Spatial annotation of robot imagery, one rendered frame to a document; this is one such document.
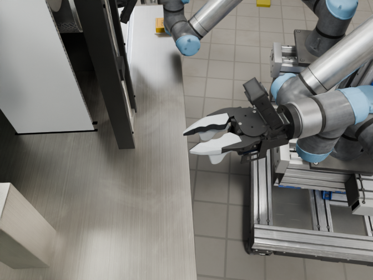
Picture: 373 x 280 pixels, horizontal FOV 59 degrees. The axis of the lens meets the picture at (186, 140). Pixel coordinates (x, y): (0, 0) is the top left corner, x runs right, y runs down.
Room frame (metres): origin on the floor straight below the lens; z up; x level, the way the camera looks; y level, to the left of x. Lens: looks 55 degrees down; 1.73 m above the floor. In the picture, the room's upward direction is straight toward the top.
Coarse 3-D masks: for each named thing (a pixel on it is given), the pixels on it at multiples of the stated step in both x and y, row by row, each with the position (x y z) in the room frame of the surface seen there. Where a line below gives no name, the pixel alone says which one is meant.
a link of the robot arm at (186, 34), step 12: (216, 0) 0.95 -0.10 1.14; (228, 0) 0.94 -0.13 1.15; (240, 0) 0.95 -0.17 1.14; (204, 12) 0.94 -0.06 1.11; (216, 12) 0.93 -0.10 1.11; (228, 12) 0.94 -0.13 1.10; (180, 24) 0.96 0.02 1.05; (192, 24) 0.92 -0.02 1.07; (204, 24) 0.91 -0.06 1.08; (216, 24) 0.94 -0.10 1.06; (180, 36) 0.90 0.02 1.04; (192, 36) 0.89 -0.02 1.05; (180, 48) 0.87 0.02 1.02; (192, 48) 0.88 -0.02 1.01
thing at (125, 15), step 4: (132, 0) 1.02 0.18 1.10; (136, 0) 1.02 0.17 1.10; (128, 4) 1.02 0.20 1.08; (132, 4) 1.02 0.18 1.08; (124, 8) 1.04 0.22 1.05; (128, 8) 1.02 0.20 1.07; (132, 8) 1.02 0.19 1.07; (124, 12) 1.02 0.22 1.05; (128, 12) 1.02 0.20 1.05; (120, 16) 1.03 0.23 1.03; (124, 16) 1.02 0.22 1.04; (128, 16) 1.02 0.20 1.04; (120, 20) 1.02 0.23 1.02; (124, 20) 1.02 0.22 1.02; (128, 20) 1.03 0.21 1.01
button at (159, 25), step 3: (156, 18) 1.17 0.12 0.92; (159, 18) 1.17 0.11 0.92; (162, 18) 1.17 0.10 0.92; (156, 21) 1.15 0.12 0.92; (159, 21) 1.15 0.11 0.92; (162, 21) 1.15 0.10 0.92; (156, 24) 1.13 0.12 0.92; (159, 24) 1.13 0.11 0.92; (162, 24) 1.13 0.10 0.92; (156, 27) 1.11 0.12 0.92; (159, 27) 1.11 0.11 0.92; (162, 27) 1.11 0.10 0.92; (156, 30) 1.11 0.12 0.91; (159, 30) 1.11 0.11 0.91; (162, 30) 1.11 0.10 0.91
